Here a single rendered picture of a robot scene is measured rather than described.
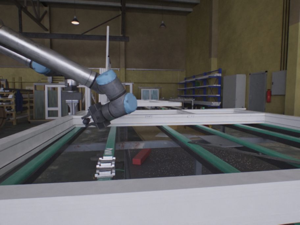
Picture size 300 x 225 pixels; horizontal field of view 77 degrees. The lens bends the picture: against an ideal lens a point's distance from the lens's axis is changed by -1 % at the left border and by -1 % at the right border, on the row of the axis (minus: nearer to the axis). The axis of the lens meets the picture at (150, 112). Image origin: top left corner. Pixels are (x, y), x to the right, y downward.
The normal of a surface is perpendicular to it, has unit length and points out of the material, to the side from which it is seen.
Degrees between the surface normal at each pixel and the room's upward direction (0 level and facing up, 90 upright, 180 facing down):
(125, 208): 90
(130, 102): 75
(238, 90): 90
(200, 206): 90
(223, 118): 90
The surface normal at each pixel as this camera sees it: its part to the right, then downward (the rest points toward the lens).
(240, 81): 0.16, 0.09
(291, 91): -0.99, 0.01
